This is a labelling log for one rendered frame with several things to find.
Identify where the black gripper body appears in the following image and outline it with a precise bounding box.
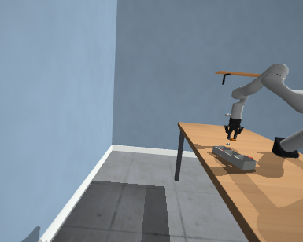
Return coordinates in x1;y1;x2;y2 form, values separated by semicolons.
228;118;242;130

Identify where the white three-compartment bin rack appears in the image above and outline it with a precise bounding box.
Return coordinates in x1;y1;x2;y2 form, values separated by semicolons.
212;145;257;170

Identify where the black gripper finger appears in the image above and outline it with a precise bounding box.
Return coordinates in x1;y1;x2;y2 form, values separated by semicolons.
224;125;235;140
233;126;244;140

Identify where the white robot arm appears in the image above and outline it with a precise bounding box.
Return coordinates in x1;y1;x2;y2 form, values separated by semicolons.
225;64;303;152

